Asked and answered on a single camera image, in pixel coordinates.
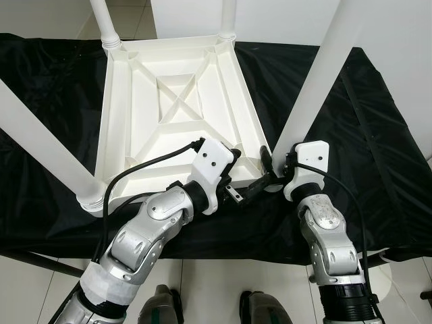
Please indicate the grey robot left leg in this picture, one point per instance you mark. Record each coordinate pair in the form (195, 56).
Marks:
(160, 307)

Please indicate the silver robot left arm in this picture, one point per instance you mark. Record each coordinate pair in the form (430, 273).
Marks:
(135, 236)

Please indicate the white plastic table leg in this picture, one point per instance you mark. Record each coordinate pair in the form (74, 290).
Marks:
(47, 148)
(317, 74)
(227, 20)
(104, 23)

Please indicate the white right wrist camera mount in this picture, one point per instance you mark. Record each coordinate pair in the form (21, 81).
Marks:
(310, 162)

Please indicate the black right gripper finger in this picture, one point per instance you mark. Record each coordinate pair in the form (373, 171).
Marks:
(266, 160)

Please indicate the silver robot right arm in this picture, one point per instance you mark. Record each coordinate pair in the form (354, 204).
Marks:
(331, 243)

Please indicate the black metal shelf rack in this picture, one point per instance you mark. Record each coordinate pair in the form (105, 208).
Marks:
(426, 295)

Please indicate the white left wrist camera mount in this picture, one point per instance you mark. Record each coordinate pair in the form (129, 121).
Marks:
(212, 165)

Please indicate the white plastic children table top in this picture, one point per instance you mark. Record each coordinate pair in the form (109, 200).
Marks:
(175, 142)

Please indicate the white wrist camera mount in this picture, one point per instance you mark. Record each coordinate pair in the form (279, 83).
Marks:
(212, 165)
(310, 162)

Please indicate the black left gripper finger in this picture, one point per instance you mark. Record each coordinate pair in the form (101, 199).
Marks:
(235, 155)
(258, 187)

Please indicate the grey robot leg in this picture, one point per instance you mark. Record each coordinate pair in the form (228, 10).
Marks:
(160, 307)
(266, 310)

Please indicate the black table cloth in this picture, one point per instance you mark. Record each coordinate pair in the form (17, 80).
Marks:
(378, 169)

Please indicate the grey robot right leg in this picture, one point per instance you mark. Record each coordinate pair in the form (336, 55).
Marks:
(266, 310)

